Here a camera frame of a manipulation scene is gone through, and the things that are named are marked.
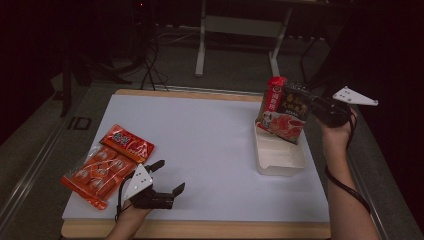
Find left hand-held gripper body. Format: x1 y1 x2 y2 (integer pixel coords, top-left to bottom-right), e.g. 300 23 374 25
123 163 176 211

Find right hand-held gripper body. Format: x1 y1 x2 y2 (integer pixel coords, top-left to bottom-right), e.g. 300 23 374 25
312 85 380 129

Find red black hotpot seasoning packet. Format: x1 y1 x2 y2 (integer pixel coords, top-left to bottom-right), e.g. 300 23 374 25
254 75 316 146

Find orange snack packet clear window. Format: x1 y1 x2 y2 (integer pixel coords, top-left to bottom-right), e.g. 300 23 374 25
60 124 156 211

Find white plastic bin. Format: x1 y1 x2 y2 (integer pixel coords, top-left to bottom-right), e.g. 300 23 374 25
253 124 308 178

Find person's right hand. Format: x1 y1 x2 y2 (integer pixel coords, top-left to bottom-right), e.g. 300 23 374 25
315 108 360 148

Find person's left hand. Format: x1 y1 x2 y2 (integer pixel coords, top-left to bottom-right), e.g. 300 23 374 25
116 201 154 224

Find black stand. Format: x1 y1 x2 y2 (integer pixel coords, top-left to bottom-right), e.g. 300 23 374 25
59 46 134 118
299 34 353 98

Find white table mat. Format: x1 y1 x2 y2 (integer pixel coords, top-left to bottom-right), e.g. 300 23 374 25
62 94 331 224

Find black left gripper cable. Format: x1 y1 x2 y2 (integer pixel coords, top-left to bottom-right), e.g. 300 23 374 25
114 176 135 223

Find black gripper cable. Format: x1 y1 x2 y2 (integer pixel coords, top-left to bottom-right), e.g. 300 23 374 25
114 176 135 223
324 109 372 214

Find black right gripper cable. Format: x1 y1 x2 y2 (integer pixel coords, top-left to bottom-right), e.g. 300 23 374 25
324 109 372 214

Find black floor cables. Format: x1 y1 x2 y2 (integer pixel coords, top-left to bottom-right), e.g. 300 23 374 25
138 29 171 92

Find grey metal frame table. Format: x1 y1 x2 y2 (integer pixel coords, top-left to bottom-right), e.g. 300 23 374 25
194 0 295 85

